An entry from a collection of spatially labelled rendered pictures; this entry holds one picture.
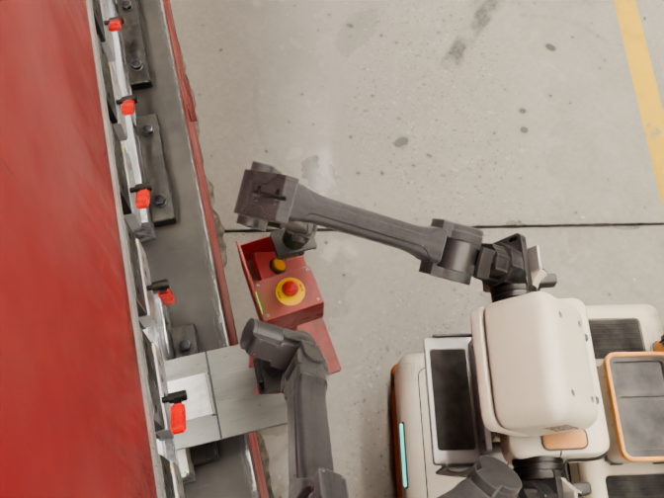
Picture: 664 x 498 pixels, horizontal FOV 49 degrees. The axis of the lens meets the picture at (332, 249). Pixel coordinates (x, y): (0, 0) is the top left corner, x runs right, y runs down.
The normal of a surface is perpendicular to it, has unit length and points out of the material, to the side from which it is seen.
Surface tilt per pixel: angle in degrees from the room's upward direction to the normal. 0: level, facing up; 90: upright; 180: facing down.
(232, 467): 0
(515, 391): 42
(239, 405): 0
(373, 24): 0
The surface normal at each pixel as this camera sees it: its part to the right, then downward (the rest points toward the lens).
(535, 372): -0.66, -0.28
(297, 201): 0.43, 0.09
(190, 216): 0.03, -0.40
